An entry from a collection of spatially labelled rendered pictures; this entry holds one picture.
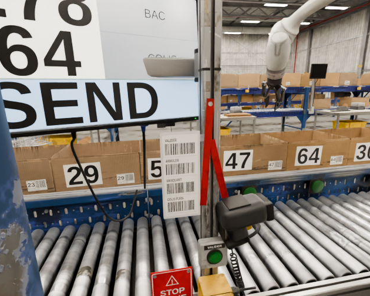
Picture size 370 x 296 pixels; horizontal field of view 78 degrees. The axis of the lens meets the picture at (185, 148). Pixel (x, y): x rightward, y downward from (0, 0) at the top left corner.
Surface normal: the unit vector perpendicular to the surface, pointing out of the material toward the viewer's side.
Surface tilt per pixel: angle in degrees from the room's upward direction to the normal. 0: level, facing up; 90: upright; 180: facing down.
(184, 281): 90
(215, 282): 0
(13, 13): 86
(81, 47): 86
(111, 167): 90
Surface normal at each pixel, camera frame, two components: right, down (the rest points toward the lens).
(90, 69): 0.51, 0.13
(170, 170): 0.18, 0.23
